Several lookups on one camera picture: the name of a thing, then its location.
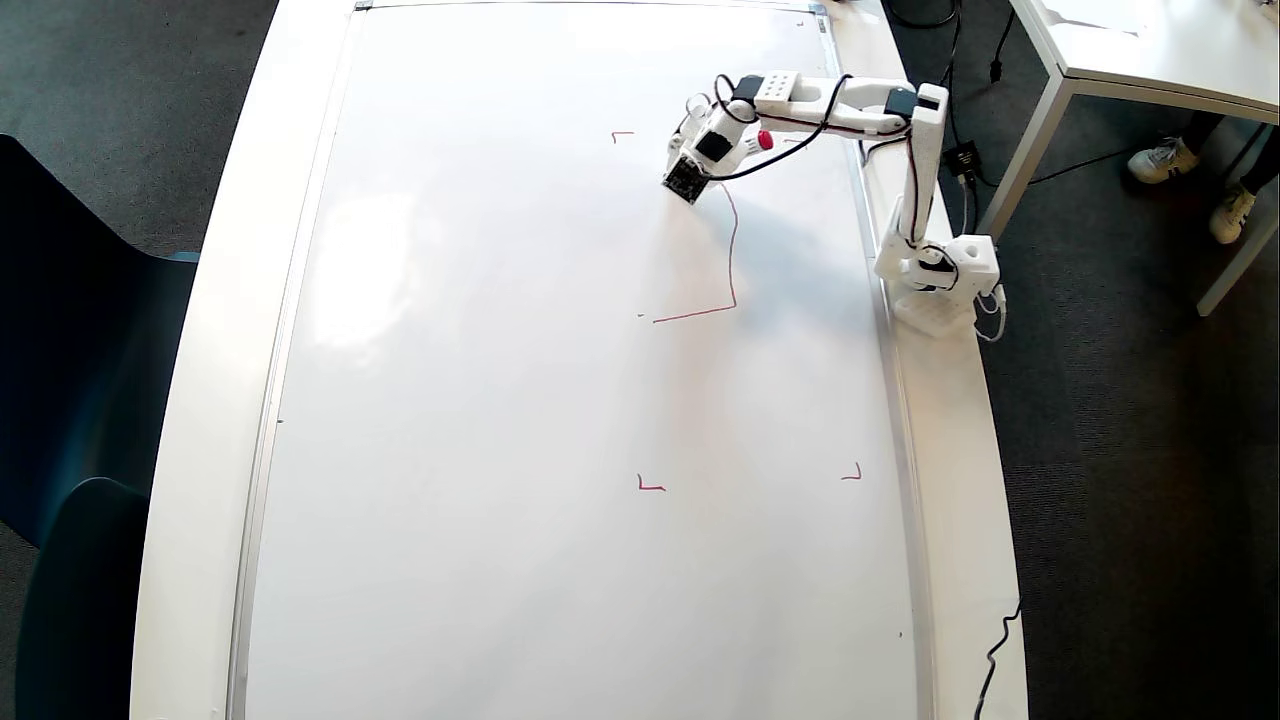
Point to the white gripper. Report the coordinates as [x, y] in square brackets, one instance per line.
[686, 134]

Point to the red whiteboard marker pen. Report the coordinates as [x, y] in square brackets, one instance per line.
[765, 140]

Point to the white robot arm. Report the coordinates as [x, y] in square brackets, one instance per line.
[925, 170]

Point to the large white whiteboard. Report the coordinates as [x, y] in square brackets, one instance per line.
[520, 420]

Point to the black power adapter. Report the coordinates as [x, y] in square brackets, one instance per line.
[965, 160]

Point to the white sneaker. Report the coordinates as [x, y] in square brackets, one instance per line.
[1160, 162]
[1232, 215]

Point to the white side table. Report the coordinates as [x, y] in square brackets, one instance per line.
[1180, 50]

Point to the dark trouser leg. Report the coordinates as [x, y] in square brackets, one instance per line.
[1200, 130]
[1265, 160]

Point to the dark blue chair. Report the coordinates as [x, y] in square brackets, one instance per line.
[70, 400]

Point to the black wrist camera board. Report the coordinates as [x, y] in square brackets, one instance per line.
[686, 180]

